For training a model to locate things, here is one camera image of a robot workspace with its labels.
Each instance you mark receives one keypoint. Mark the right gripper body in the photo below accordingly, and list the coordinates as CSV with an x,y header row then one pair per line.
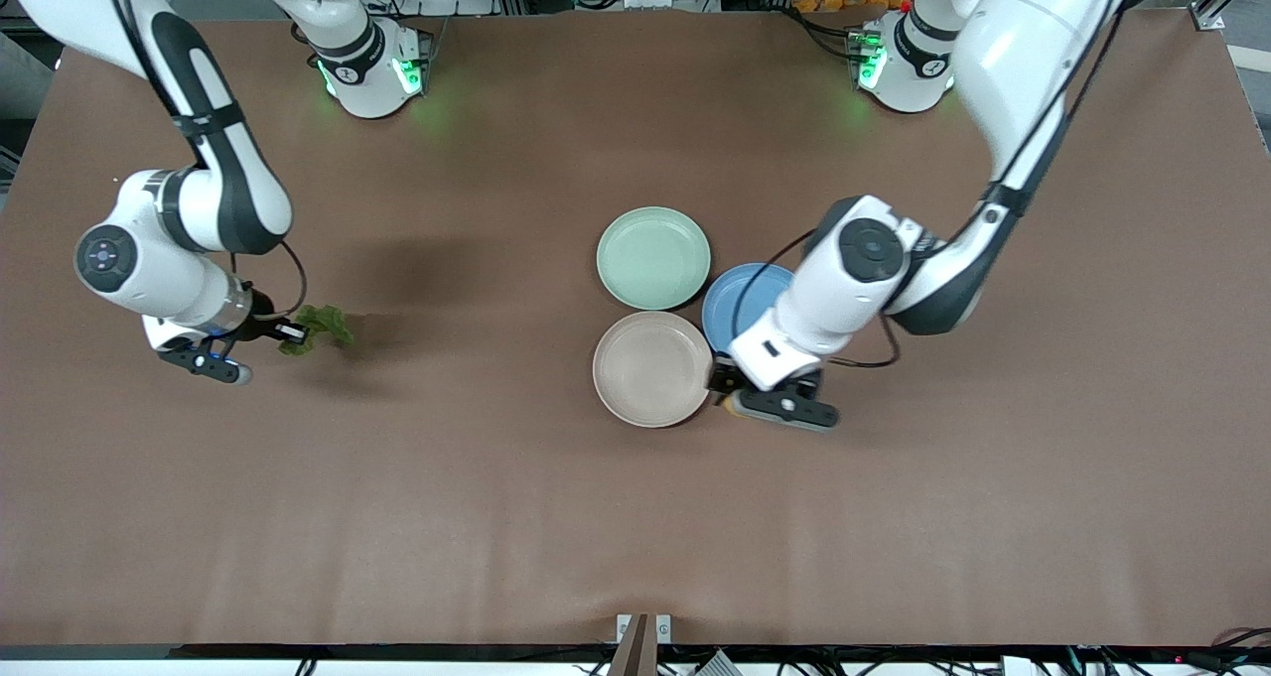
x,y
264,322

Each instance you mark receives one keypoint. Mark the green lettuce leaf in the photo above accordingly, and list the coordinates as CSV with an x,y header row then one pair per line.
x,y
323,324

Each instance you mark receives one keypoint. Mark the yellow lemon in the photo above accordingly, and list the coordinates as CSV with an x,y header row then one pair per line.
x,y
734,406

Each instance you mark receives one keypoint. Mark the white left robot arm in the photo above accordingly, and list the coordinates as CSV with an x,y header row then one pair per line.
x,y
1023,51

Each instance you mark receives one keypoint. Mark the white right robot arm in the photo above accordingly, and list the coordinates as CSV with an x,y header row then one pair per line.
x,y
218,190

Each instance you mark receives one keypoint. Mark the blue plate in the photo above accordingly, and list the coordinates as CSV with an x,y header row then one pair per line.
x,y
740,304

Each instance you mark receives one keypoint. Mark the beige plate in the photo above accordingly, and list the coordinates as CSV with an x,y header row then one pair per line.
x,y
652,369

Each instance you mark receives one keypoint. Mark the light green plate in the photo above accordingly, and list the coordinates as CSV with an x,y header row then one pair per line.
x,y
653,259

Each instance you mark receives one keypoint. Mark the white metal bracket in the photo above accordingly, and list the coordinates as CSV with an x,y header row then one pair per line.
x,y
663,628

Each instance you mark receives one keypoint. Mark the brown camera mount post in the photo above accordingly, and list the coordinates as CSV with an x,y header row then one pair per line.
x,y
632,651

